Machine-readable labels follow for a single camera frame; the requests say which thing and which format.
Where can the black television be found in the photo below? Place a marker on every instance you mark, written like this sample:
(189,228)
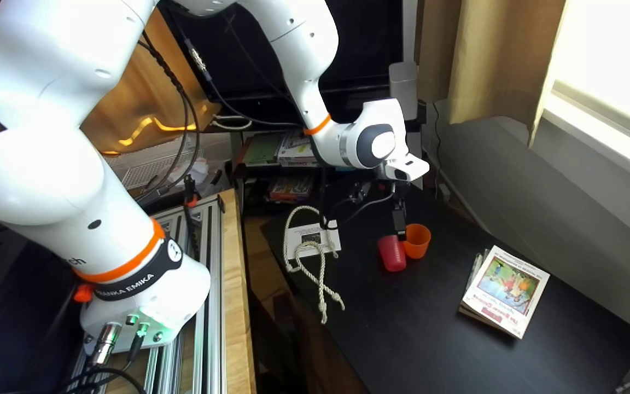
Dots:
(373,35)

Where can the bright window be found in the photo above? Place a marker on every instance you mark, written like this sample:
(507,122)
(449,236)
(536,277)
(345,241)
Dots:
(613,57)

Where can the green white game box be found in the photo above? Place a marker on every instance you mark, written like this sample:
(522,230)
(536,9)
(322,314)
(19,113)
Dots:
(274,149)

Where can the small white speaker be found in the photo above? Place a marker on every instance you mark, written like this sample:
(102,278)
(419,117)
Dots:
(403,89)

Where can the aluminium frame rails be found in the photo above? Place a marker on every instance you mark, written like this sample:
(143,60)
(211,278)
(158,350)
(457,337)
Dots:
(209,292)

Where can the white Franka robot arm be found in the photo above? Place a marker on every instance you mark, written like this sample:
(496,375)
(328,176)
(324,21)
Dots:
(37,146)

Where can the brown wooden furniture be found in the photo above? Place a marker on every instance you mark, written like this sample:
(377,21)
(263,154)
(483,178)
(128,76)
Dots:
(153,111)

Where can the light wooden board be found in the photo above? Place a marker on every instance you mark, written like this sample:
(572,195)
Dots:
(237,292)

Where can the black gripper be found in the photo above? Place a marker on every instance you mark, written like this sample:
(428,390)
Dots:
(398,195)

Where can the pink plastic cup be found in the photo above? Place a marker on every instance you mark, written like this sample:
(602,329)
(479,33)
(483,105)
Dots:
(391,254)

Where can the tan curtain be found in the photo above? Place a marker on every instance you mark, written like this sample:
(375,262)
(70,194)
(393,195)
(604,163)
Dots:
(490,57)

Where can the orange plastic cup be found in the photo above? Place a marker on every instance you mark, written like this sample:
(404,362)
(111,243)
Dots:
(419,241)

